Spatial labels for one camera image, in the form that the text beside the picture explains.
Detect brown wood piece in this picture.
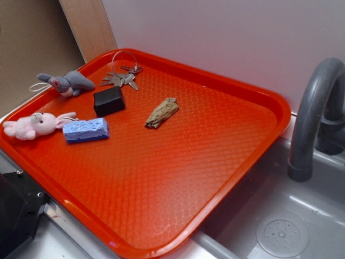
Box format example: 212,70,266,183
144,98,180,129

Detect gray plastic sink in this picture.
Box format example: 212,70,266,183
188,136,345,259

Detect pink plush bunny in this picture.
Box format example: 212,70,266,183
3,112,78,140

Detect gray plush bunny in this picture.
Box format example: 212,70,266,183
29,71,95,97

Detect gray toy faucet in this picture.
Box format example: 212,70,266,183
288,58,344,182

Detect silver keys on ring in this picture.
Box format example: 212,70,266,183
99,50,143,91

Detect wooden board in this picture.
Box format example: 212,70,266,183
59,0,118,62

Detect black rectangular block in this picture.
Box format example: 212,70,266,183
93,86,125,117

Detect blue sponge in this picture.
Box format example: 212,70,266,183
63,118,110,144

